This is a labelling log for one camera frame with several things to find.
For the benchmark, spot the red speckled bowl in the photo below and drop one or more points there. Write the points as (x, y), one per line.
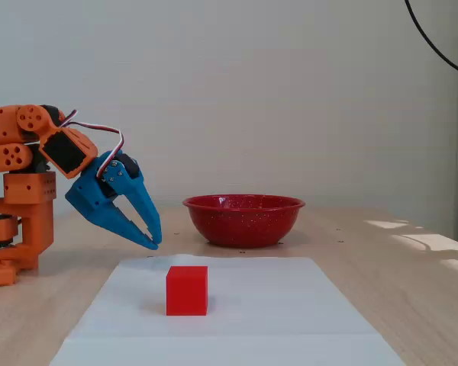
(244, 225)

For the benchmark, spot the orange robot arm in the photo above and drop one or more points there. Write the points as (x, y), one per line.
(7, 156)

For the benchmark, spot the blue gripper with motor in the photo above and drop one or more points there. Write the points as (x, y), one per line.
(92, 192)

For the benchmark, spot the white paper sheet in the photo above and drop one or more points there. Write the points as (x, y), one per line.
(271, 324)

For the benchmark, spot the red cube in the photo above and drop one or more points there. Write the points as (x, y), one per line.
(187, 291)

